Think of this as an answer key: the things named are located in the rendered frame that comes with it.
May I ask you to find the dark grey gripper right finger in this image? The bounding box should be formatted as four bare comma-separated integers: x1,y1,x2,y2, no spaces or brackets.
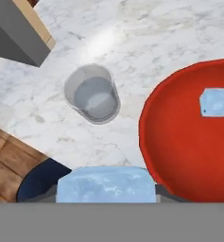
154,183,189,203

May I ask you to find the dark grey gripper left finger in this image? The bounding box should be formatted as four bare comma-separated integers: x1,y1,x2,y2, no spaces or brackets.
24,183,59,203

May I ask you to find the pale blue ice cube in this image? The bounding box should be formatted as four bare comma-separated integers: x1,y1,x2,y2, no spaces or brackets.
198,87,224,118
56,165,158,204

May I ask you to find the red bowl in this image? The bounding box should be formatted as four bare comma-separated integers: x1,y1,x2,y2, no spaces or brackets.
138,58,224,203

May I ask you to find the clear glass of water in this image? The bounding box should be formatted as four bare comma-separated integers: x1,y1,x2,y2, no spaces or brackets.
63,63,122,125

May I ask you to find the dark blue round stool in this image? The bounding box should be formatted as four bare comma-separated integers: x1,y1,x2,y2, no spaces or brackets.
16,157,73,203

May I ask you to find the grey cabinet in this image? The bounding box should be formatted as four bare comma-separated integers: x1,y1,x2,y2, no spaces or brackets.
0,0,57,68

